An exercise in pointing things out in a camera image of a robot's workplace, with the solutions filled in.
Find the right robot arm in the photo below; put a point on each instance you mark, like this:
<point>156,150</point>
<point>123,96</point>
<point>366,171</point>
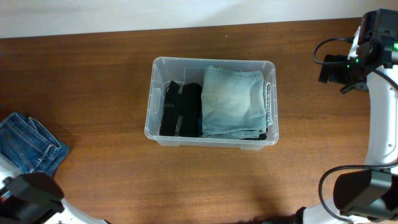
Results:
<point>364,193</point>

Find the small black garment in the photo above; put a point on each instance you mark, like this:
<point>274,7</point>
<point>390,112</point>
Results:
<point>262,136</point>

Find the teal blue garment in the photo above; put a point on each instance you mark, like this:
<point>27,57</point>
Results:
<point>200,124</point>

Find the large black garment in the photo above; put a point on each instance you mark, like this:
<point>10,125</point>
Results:
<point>182,108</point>

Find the clear plastic storage bin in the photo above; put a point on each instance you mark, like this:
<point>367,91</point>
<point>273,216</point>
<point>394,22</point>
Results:
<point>191,70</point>

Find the light blue jeans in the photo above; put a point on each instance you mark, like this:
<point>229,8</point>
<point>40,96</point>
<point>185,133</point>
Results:
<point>233,104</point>

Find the dark blue jeans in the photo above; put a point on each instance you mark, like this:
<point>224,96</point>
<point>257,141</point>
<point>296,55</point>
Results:
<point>30,146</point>

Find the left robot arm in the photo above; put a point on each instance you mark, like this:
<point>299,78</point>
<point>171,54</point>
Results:
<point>36,199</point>

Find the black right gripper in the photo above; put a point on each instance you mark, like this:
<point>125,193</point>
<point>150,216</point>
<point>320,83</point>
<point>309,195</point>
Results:
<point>326,72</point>

